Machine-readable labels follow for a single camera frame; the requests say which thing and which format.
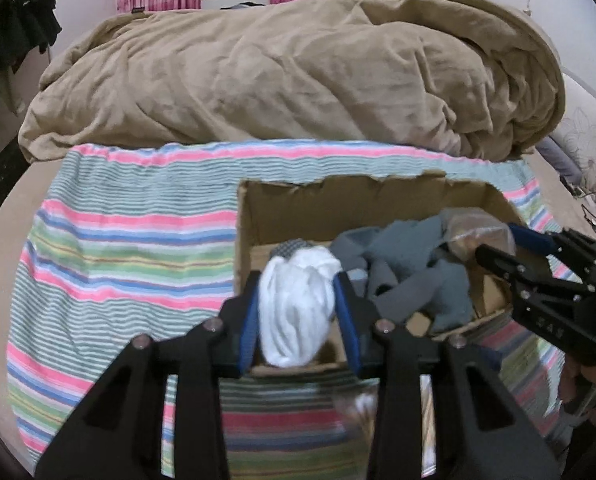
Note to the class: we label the white socks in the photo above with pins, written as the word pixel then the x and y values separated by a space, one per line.
pixel 296 305

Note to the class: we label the white floral pillow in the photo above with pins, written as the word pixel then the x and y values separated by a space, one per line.
pixel 571 148

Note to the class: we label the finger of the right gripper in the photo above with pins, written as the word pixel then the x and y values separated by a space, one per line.
pixel 541 244
pixel 524 270

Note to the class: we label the clear bag brown snacks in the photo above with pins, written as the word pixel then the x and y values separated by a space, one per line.
pixel 465 229

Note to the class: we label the open cardboard box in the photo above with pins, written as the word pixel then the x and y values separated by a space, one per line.
pixel 274 217

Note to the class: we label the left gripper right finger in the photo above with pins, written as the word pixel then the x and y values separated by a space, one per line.
pixel 481 432

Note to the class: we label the striped colourful towel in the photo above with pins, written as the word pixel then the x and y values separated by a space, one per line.
pixel 130 242

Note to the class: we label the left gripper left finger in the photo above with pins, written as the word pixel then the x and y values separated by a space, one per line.
pixel 115 432

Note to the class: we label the grey knitted socks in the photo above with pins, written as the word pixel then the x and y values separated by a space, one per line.
pixel 405 268

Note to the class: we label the person's right hand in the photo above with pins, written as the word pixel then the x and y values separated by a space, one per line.
pixel 577 389

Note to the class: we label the tan crumpled blanket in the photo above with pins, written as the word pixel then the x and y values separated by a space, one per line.
pixel 468 78

